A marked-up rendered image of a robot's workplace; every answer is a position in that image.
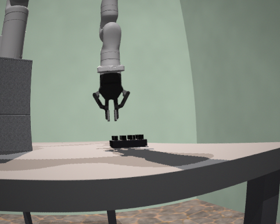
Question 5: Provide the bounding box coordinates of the black knob box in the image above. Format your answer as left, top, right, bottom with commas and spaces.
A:
109, 135, 148, 148

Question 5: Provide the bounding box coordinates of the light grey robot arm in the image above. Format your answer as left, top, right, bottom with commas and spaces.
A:
0, 0, 124, 75

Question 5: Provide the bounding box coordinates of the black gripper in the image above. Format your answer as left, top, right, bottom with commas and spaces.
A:
93, 73, 130, 121

